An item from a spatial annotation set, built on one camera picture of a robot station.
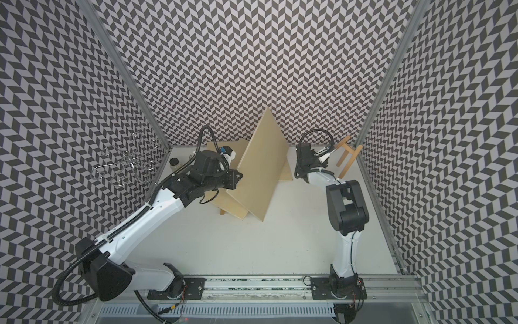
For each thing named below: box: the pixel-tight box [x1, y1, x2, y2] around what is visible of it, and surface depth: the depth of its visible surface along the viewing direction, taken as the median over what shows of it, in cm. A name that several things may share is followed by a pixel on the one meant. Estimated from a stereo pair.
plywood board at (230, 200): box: [207, 138, 294, 221], surface depth 79 cm
